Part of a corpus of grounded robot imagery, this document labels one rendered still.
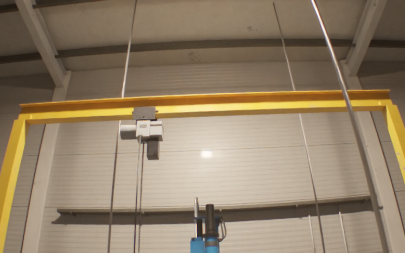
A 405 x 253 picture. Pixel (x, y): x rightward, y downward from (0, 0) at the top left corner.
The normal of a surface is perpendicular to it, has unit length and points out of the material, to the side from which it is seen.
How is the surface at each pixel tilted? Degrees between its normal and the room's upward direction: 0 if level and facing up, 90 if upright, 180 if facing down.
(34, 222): 90
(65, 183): 90
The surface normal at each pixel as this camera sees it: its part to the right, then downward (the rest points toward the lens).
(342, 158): -0.02, -0.49
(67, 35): 0.04, 0.80
